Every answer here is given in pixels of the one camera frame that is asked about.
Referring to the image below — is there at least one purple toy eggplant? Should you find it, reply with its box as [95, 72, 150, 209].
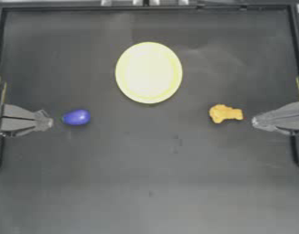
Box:
[62, 109, 93, 126]

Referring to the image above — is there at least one yellow plate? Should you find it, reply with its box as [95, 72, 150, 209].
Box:
[114, 41, 185, 104]

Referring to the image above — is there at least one yellow toy fried nugget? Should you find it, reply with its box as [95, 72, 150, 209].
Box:
[208, 103, 245, 124]

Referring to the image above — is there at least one black table frame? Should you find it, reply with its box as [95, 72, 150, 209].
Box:
[0, 0, 299, 172]

